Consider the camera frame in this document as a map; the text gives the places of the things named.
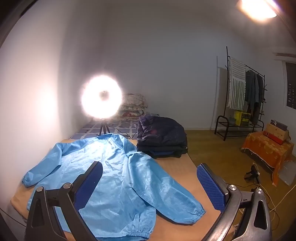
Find light blue jacket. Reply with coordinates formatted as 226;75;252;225
22;134;205;240

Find stack of dark folded clothes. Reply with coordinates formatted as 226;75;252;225
137;115;188;159

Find dark hanging clothes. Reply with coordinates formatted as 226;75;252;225
245;70;265;125

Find black clothes rack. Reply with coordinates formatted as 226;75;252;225
214;48;267;141

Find small black floor tripod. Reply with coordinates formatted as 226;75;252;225
244;164;260;184

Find tan blanket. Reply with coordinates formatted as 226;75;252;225
11;154;220;240

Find orange covered stool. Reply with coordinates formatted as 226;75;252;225
241;132;294;187

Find grey floor mat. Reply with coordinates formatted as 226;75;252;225
279;161;296;186

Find blue patterned bedsheet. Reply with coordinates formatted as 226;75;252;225
70;116;139;140

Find yellow crate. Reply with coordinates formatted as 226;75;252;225
234;110;251;126

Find cardboard box with red book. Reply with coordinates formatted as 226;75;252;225
263;120;291;145

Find folded floral quilts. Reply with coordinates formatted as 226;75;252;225
116;93;148;118

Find striped white towel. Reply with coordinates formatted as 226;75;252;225
227;57;246;111

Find dark window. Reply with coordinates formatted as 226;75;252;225
285;62;296;109

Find ceiling lamp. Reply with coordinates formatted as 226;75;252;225
237;0;278;23

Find ring light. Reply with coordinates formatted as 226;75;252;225
81;75;122;119

